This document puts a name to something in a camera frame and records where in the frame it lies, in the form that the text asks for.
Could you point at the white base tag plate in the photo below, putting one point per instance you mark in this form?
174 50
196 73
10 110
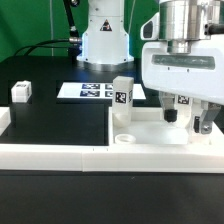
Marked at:
75 90

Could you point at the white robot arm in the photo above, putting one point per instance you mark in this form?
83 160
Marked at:
105 43

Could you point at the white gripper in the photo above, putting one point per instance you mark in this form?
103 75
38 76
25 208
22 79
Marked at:
199 74

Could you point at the white square table top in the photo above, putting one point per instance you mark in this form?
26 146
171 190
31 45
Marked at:
147 127

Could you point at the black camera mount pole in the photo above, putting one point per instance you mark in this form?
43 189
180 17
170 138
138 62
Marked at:
74 39

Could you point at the white U-shaped obstacle fence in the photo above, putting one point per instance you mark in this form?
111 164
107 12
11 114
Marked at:
195 158

